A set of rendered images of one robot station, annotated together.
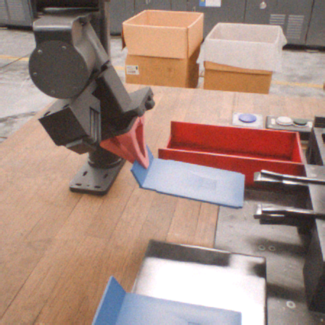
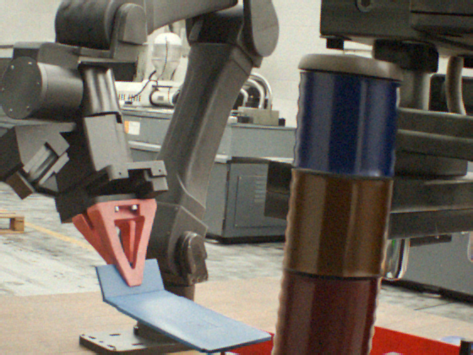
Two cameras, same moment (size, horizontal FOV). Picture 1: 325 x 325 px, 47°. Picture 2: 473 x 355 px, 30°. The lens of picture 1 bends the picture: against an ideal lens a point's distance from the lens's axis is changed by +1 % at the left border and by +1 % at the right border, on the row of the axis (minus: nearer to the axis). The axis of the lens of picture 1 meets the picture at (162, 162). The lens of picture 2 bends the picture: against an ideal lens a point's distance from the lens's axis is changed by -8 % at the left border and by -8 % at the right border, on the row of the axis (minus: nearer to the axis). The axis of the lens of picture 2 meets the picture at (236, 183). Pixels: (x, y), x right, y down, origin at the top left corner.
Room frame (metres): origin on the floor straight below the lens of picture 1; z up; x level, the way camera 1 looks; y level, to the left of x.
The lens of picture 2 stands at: (-0.21, -0.49, 1.18)
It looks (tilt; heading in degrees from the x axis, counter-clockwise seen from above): 5 degrees down; 32
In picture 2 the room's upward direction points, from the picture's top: 5 degrees clockwise
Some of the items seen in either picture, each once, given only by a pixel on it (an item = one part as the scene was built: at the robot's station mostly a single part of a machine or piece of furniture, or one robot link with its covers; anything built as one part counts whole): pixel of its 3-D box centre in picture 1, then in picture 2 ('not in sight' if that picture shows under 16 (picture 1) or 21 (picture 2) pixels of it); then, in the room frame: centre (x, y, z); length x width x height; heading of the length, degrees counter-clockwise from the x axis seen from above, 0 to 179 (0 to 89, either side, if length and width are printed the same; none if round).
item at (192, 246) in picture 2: not in sight; (165, 254); (0.60, 0.11, 1.00); 0.09 x 0.06 x 0.06; 92
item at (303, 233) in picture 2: not in sight; (339, 221); (0.09, -0.34, 1.14); 0.04 x 0.04 x 0.03
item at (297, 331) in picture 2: not in sight; (327, 314); (0.09, -0.34, 1.10); 0.04 x 0.04 x 0.03
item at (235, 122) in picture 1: (245, 130); not in sight; (0.75, -0.19, 0.90); 0.07 x 0.07 x 0.06; 78
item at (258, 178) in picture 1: (280, 180); not in sight; (0.44, -0.17, 0.98); 0.07 x 0.02 x 0.01; 78
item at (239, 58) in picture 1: (243, 65); not in sight; (2.82, -0.63, 0.40); 0.69 x 0.60 x 0.50; 163
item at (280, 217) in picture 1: (283, 214); not in sight; (0.36, -0.16, 0.98); 0.07 x 0.02 x 0.01; 78
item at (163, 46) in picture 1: (162, 56); not in sight; (2.94, -0.01, 0.43); 0.59 x 0.54 x 0.58; 164
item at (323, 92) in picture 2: not in sight; (347, 122); (0.09, -0.34, 1.17); 0.04 x 0.04 x 0.03
